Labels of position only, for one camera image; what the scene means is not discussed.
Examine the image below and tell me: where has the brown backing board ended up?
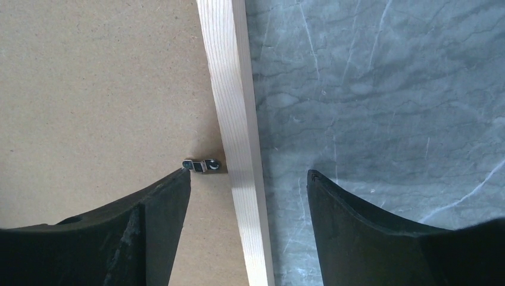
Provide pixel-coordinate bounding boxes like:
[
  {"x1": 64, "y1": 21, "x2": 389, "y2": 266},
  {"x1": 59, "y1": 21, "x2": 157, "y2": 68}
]
[{"x1": 0, "y1": 0, "x2": 250, "y2": 286}]

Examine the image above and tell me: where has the wooden picture frame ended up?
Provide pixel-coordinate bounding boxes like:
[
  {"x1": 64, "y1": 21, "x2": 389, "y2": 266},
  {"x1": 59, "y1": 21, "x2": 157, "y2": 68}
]
[{"x1": 197, "y1": 1, "x2": 275, "y2": 285}]

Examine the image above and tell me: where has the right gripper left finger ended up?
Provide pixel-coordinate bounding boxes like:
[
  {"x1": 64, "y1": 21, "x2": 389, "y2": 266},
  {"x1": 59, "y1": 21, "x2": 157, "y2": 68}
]
[{"x1": 1, "y1": 169, "x2": 191, "y2": 285}]

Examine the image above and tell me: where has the small metal turn clip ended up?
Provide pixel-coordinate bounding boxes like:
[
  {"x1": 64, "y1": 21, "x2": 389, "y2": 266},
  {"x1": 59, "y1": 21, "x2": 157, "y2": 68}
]
[{"x1": 182, "y1": 159, "x2": 221, "y2": 173}]

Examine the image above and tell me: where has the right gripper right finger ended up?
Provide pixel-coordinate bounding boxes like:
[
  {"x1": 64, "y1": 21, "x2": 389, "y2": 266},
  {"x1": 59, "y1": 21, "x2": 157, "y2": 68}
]
[{"x1": 307, "y1": 170, "x2": 504, "y2": 285}]

